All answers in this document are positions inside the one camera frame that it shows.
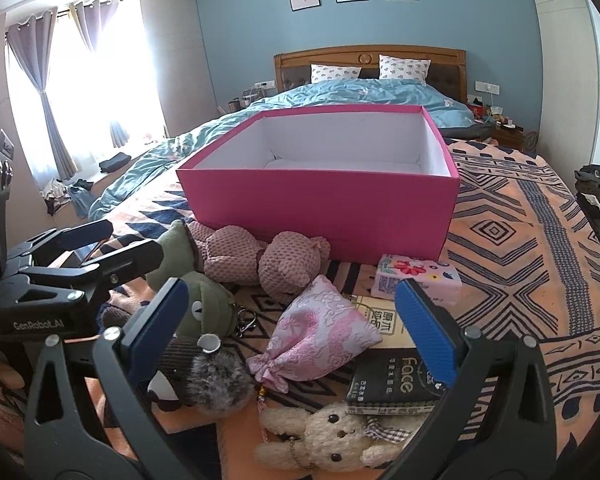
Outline cream bunny plush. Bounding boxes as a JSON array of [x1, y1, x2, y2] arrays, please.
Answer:
[[257, 402, 421, 473]]

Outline green frog plush keychain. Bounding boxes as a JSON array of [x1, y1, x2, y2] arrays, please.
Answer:
[[145, 219, 258, 338]]

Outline floral tissue pack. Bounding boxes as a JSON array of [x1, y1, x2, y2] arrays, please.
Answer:
[[371, 253, 463, 311]]

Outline beige paper packet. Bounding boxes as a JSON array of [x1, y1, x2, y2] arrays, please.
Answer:
[[342, 294, 418, 351]]

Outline pink cardboard box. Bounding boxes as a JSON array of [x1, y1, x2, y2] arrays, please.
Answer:
[[176, 105, 462, 263]]

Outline white printed pillow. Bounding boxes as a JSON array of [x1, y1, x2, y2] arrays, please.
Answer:
[[378, 55, 432, 86], [310, 63, 363, 84]]

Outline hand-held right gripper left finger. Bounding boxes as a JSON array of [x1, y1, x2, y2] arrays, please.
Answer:
[[22, 276, 216, 480]]

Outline orange patterned blanket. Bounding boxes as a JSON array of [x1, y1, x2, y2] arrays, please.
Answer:
[[0, 137, 600, 480]]

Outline brown plush with fur pompom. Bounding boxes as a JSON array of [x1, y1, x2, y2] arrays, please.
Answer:
[[145, 332, 255, 413]]

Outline heap of mixed clothes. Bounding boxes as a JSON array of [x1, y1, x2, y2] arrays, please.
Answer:
[[42, 177, 98, 218]]

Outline dark grey cloth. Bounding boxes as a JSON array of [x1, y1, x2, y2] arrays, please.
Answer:
[[437, 122, 496, 142]]

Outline black tissue pack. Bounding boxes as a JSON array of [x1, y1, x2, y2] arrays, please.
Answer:
[[345, 347, 448, 416]]

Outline pink teddy bear plush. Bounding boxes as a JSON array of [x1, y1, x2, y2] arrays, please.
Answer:
[[187, 220, 332, 306]]

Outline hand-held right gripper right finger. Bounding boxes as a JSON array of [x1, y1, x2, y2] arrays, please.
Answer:
[[380, 278, 563, 480]]

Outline wooden nightstand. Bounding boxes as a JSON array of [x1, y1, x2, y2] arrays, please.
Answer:
[[495, 125, 526, 151]]

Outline grey curtain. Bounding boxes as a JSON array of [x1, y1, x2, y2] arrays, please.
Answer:
[[67, 0, 131, 148], [5, 10, 78, 181]]

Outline dark folded garment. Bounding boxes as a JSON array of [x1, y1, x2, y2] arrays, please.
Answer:
[[99, 152, 132, 173]]

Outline wooden headboard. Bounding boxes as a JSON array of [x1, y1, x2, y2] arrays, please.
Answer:
[[273, 46, 467, 106]]

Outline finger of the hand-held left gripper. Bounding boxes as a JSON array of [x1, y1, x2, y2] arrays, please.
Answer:
[[7, 219, 115, 271], [10, 239, 165, 306]]

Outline bedside small items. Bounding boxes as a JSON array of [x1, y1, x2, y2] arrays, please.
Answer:
[[219, 87, 263, 113], [472, 102, 516, 128]]

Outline beige wardrobe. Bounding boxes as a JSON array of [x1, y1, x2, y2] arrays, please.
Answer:
[[532, 0, 600, 196]]

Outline blue duvet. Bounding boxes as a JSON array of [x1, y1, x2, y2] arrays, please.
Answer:
[[89, 79, 476, 221]]

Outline pink drawstring pouch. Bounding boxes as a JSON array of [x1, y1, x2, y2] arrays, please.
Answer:
[[246, 274, 383, 406]]

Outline pile of dark clothes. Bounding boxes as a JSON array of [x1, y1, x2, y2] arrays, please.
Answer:
[[574, 164, 600, 256]]

